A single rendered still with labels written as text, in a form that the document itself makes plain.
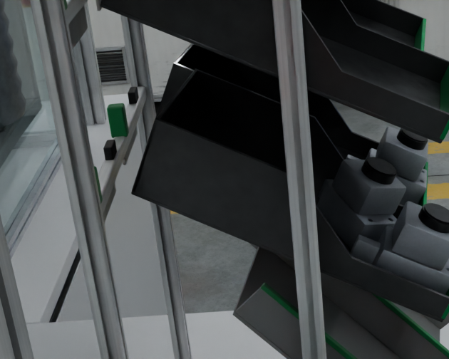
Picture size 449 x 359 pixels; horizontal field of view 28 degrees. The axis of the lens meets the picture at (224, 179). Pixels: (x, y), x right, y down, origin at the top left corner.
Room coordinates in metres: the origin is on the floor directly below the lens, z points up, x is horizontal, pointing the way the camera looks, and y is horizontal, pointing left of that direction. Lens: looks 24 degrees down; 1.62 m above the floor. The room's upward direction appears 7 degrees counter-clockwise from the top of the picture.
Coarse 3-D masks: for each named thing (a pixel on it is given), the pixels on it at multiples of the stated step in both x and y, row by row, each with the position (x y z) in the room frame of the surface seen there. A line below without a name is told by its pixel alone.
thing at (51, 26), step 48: (48, 0) 0.63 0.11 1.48; (288, 0) 0.62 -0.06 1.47; (48, 48) 0.63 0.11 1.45; (144, 48) 0.96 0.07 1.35; (288, 48) 0.62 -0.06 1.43; (288, 96) 0.62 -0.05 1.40; (144, 144) 0.95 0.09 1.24; (288, 144) 0.62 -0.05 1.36; (96, 192) 0.64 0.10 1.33; (96, 240) 0.63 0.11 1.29; (96, 288) 0.64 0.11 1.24; (96, 336) 0.63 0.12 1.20
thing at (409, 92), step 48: (144, 0) 0.67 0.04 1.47; (192, 0) 0.66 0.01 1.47; (240, 0) 0.65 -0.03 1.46; (336, 0) 0.76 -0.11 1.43; (240, 48) 0.66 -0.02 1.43; (336, 48) 0.74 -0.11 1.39; (384, 48) 0.75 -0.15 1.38; (336, 96) 0.64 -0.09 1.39; (384, 96) 0.63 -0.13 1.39; (432, 96) 0.70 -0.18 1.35
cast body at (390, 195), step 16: (352, 160) 0.73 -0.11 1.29; (368, 160) 0.71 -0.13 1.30; (384, 160) 0.72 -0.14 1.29; (336, 176) 0.72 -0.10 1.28; (352, 176) 0.71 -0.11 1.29; (368, 176) 0.70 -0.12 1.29; (384, 176) 0.70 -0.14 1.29; (320, 192) 0.76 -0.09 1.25; (336, 192) 0.72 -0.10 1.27; (352, 192) 0.70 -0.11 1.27; (368, 192) 0.69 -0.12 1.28; (384, 192) 0.69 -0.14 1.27; (400, 192) 0.70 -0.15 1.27; (320, 208) 0.73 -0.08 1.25; (336, 208) 0.71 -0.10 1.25; (352, 208) 0.70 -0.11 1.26; (368, 208) 0.69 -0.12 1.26; (384, 208) 0.70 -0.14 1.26; (336, 224) 0.71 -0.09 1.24; (352, 224) 0.69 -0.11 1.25; (368, 224) 0.68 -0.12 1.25; (384, 224) 0.69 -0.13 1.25; (352, 240) 0.68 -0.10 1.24
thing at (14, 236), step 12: (60, 156) 1.87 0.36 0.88; (48, 168) 1.78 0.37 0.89; (48, 180) 1.75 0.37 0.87; (36, 192) 1.66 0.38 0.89; (24, 204) 1.60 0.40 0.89; (36, 204) 1.64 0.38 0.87; (24, 216) 1.56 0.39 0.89; (12, 228) 1.50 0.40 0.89; (24, 228) 1.54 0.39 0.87; (12, 240) 1.47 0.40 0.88; (12, 252) 1.45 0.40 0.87
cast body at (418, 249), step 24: (408, 216) 0.65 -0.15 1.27; (432, 216) 0.64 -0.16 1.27; (360, 240) 0.67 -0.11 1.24; (384, 240) 0.66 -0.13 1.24; (408, 240) 0.64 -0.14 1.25; (432, 240) 0.63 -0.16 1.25; (384, 264) 0.64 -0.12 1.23; (408, 264) 0.64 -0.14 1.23; (432, 264) 0.63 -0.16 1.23; (432, 288) 0.63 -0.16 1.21
